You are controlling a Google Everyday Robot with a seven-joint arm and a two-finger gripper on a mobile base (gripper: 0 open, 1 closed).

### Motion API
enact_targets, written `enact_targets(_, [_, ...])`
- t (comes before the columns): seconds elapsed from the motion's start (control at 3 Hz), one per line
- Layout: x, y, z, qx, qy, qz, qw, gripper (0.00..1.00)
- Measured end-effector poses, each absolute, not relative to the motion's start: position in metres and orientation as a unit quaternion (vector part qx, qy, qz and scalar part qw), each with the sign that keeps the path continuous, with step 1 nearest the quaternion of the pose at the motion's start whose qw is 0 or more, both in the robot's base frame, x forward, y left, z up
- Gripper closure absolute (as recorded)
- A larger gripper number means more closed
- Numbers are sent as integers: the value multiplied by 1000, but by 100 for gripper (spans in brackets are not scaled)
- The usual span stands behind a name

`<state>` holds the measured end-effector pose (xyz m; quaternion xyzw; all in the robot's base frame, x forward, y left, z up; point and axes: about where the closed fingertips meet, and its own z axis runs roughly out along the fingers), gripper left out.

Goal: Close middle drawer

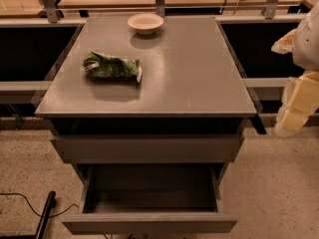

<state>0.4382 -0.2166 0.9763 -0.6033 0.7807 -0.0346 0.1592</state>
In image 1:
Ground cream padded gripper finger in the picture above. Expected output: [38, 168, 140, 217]
[271, 29, 296, 55]

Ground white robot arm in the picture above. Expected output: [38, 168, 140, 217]
[271, 2, 319, 137]

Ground grey drawer cabinet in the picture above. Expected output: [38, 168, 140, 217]
[36, 17, 256, 172]

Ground grey top drawer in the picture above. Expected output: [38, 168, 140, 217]
[51, 134, 243, 164]

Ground white bowl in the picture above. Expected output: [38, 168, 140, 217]
[128, 13, 163, 35]

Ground green chip bag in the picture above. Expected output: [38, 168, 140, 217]
[81, 52, 143, 82]

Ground black bar on floor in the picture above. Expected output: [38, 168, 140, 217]
[1, 191, 56, 239]

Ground black floor cable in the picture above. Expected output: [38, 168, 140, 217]
[0, 192, 80, 219]

